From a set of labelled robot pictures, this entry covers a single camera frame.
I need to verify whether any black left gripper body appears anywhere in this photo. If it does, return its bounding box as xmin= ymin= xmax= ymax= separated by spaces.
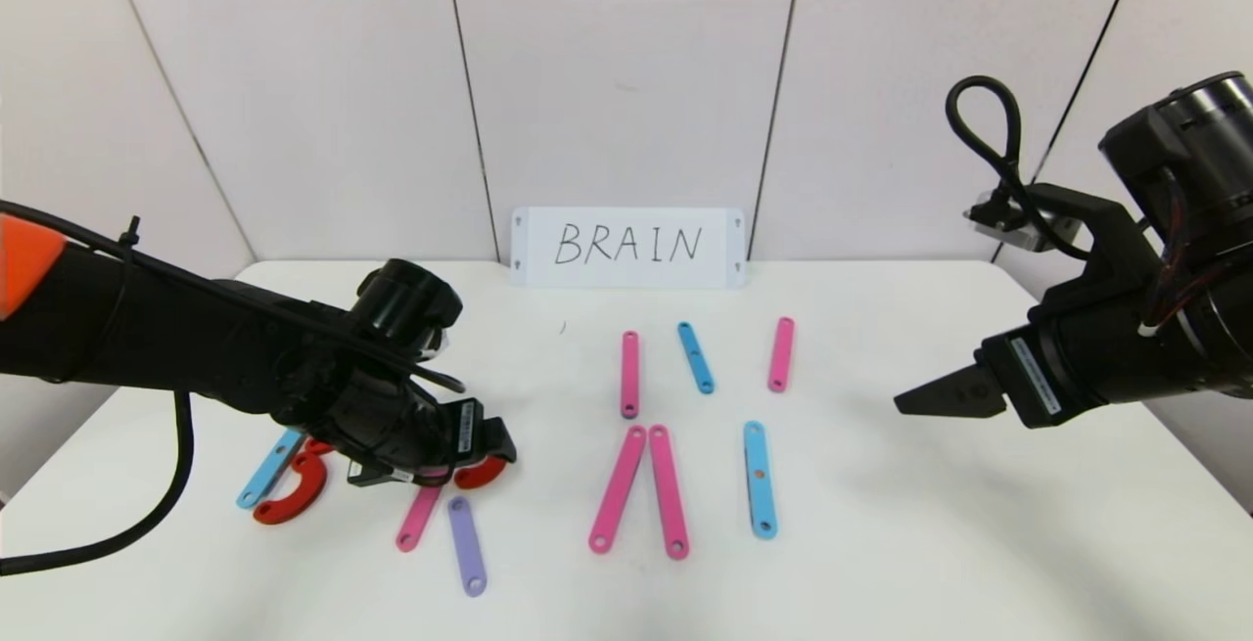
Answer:
xmin=330 ymin=366 xmax=486 ymax=479

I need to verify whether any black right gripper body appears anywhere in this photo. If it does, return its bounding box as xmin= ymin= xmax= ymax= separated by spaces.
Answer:
xmin=973 ymin=292 xmax=1205 ymax=430

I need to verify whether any small red arc piece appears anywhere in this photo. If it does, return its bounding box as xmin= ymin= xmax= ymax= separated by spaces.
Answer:
xmin=453 ymin=455 xmax=510 ymax=490

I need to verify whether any pink bar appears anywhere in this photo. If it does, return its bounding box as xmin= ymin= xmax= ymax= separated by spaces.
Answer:
xmin=395 ymin=484 xmax=444 ymax=553
xmin=647 ymin=425 xmax=691 ymax=561
xmin=587 ymin=425 xmax=649 ymax=555
xmin=766 ymin=317 xmax=796 ymax=394
xmin=621 ymin=331 xmax=640 ymax=420

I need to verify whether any short purple bar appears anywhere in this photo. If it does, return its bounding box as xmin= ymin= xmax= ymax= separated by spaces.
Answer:
xmin=447 ymin=496 xmax=488 ymax=598

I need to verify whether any white BRAIN word sign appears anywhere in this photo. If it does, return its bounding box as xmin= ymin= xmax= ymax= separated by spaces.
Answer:
xmin=510 ymin=208 xmax=747 ymax=290

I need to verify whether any blue bar with orange dot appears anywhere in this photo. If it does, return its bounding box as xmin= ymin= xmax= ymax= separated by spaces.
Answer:
xmin=742 ymin=421 xmax=779 ymax=539

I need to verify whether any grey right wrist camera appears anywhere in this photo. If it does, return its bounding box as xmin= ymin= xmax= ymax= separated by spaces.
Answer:
xmin=964 ymin=203 xmax=1044 ymax=251

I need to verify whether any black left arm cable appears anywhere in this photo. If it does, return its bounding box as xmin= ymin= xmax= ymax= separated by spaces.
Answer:
xmin=0 ymin=391 xmax=195 ymax=576

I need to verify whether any looped black camera cable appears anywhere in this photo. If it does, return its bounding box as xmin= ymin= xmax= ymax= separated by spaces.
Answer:
xmin=947 ymin=75 xmax=1041 ymax=221

